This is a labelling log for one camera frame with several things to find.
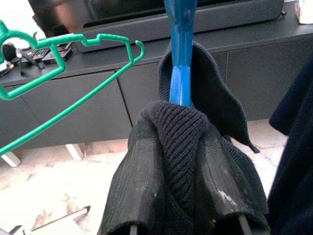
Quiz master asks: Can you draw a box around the black TV cabinet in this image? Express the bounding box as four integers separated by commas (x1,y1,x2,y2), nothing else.
0,9,313,167

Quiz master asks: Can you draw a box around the marble-pattern folding table red edge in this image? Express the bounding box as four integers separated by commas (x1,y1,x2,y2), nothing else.
0,205,91,235

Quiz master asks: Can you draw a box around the black shirt white lettering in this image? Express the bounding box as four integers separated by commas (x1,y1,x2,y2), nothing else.
136,40,271,235

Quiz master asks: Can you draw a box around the black remote control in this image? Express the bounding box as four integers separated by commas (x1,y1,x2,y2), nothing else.
21,47,51,69

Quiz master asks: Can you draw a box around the blue plastic hanger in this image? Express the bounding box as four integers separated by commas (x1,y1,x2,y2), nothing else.
163,0,196,108

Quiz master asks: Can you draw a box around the small black electronic device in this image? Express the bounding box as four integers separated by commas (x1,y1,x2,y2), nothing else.
45,43,73,66

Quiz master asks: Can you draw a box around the dark navy garment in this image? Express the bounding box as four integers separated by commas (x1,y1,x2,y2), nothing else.
268,52,313,235

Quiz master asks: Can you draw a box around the green plastic hanger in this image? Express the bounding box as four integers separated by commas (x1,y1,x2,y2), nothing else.
0,19,145,156

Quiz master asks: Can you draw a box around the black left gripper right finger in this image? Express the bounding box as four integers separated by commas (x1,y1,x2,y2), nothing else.
197,132,271,235

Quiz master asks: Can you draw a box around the white pink bag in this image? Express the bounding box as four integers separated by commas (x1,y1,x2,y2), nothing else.
297,0,313,25

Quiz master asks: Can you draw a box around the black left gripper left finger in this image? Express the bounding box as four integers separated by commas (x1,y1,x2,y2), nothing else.
100,122,172,235

